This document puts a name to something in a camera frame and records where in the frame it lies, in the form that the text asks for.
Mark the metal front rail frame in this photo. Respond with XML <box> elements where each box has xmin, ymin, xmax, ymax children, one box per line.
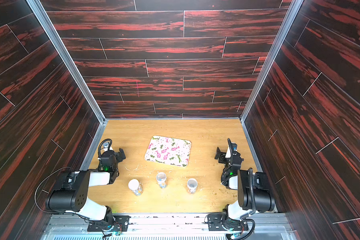
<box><xmin>41</xmin><ymin>213</ymin><xmax>298</xmax><ymax>240</ymax></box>

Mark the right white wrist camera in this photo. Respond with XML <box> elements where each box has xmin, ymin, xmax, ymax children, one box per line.
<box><xmin>226</xmin><ymin>138</ymin><xmax>237</xmax><ymax>159</ymax></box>

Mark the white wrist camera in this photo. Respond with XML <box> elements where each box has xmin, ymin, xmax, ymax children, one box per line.
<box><xmin>226</xmin><ymin>138</ymin><xmax>237</xmax><ymax>159</ymax></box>
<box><xmin>102</xmin><ymin>142</ymin><xmax>112</xmax><ymax>151</ymax></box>

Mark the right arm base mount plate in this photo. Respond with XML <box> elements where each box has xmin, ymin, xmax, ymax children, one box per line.
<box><xmin>205</xmin><ymin>213</ymin><xmax>249</xmax><ymax>232</ymax></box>

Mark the clear candy jar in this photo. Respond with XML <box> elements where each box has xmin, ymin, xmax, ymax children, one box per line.
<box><xmin>187</xmin><ymin>178</ymin><xmax>198</xmax><ymax>194</ymax></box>
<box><xmin>156</xmin><ymin>172</ymin><xmax>167</xmax><ymax>189</ymax></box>

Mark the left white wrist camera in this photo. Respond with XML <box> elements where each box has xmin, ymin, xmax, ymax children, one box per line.
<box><xmin>102</xmin><ymin>142</ymin><xmax>112</xmax><ymax>151</ymax></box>

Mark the left white-lidded candy jar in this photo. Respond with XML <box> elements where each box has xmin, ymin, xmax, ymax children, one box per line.
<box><xmin>128</xmin><ymin>179</ymin><xmax>143</xmax><ymax>196</ymax></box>

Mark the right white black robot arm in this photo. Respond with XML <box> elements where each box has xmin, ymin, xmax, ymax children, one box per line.
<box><xmin>215</xmin><ymin>147</ymin><xmax>275</xmax><ymax>231</ymax></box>

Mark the floral pink rectangular tray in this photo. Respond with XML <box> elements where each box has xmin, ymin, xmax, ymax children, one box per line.
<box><xmin>144</xmin><ymin>136</ymin><xmax>192</xmax><ymax>167</ymax></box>

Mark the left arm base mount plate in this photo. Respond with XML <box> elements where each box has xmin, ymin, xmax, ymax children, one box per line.
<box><xmin>87</xmin><ymin>215</ymin><xmax>130</xmax><ymax>233</ymax></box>

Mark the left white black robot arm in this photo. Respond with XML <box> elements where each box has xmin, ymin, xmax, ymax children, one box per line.
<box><xmin>46</xmin><ymin>139</ymin><xmax>126</xmax><ymax>230</ymax></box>

